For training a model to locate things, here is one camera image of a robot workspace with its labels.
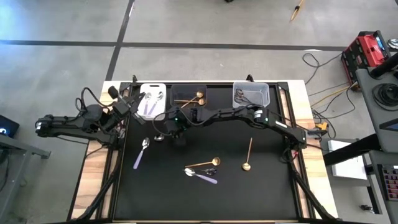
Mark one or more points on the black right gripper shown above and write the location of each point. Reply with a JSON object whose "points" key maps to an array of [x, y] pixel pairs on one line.
{"points": [[178, 123]]}

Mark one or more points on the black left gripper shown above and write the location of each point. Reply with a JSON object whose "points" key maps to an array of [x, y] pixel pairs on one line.
{"points": [[121, 113]]}

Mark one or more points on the silver spoon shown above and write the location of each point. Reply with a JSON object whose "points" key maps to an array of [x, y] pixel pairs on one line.
{"points": [[238, 92], [242, 99], [159, 137]]}

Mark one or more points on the gold spoon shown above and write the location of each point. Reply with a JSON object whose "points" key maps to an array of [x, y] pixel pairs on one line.
{"points": [[200, 94], [201, 101], [215, 161]]}

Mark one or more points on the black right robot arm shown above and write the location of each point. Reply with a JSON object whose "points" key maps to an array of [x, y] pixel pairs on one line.
{"points": [[236, 113]]}

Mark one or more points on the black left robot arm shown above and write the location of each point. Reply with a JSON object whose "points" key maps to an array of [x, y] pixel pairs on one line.
{"points": [[68, 126]]}

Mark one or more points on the white plastic bin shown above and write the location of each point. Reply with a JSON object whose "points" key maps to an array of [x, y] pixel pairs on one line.
{"points": [[158, 116]]}

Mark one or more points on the black spoon at centre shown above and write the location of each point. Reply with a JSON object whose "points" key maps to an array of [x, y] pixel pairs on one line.
{"points": [[212, 170]]}

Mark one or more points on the grey translucent plastic bin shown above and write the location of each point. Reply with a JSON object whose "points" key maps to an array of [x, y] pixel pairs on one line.
{"points": [[186, 91]]}

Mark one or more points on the utensils at right edge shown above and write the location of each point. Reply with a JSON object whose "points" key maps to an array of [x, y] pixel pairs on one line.
{"points": [[246, 167]]}

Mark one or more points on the black table mat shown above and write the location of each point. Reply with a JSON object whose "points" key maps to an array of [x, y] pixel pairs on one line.
{"points": [[248, 193]]}

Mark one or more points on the clear plastic bin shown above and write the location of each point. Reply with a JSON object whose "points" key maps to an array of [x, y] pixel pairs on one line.
{"points": [[261, 93]]}

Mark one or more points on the grey side table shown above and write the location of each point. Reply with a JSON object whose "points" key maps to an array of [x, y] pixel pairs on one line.
{"points": [[25, 146]]}

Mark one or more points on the black computer with blue light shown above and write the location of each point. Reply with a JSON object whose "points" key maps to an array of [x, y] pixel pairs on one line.
{"points": [[9, 124]]}

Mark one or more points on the yellow black plug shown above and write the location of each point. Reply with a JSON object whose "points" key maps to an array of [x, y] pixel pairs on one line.
{"points": [[322, 126]]}

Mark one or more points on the white box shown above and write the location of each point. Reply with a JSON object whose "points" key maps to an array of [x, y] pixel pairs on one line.
{"points": [[348, 168]]}

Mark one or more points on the grey metal cart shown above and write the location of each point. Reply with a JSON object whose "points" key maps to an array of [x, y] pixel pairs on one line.
{"points": [[365, 118]]}

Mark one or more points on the red and black tool case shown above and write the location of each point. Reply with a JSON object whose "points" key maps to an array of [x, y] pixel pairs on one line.
{"points": [[363, 51]]}

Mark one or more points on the black keyboard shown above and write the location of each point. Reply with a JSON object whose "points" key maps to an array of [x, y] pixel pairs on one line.
{"points": [[390, 183]]}

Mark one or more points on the black diagonal frame strut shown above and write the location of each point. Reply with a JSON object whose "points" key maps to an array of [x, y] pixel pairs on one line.
{"points": [[114, 165], [293, 165]]}

